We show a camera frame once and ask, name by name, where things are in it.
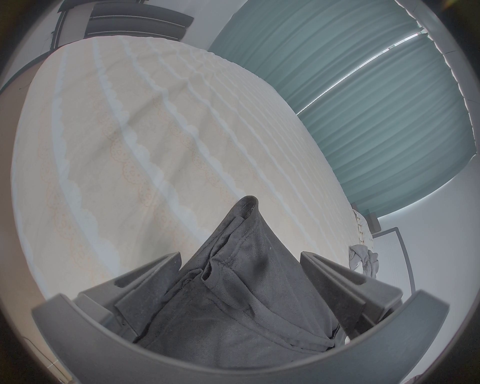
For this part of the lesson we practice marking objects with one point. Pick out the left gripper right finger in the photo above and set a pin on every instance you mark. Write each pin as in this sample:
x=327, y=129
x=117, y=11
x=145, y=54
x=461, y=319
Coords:
x=345, y=300

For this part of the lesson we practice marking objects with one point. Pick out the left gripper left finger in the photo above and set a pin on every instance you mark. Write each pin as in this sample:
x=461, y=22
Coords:
x=150, y=303

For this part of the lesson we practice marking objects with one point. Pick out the black T-shirt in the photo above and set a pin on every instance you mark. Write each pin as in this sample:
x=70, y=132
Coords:
x=243, y=292

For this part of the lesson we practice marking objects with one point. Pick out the pile of clothes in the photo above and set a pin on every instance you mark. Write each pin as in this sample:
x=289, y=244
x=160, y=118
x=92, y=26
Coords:
x=363, y=262

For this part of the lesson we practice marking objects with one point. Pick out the bed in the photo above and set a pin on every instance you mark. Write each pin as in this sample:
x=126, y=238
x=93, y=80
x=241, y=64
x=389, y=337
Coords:
x=150, y=150

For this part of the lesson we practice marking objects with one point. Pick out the white printed pillow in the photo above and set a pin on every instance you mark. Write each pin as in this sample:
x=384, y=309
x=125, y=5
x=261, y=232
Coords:
x=363, y=228

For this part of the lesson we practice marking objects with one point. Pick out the grey bedside table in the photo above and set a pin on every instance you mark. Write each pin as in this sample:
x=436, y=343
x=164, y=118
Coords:
x=374, y=223

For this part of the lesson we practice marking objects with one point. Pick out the blue-green curtain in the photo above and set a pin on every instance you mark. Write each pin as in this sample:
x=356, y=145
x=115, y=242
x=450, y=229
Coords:
x=300, y=48
x=393, y=131

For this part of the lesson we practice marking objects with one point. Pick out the black chest of drawers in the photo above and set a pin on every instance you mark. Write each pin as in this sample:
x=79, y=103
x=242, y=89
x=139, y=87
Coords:
x=135, y=20

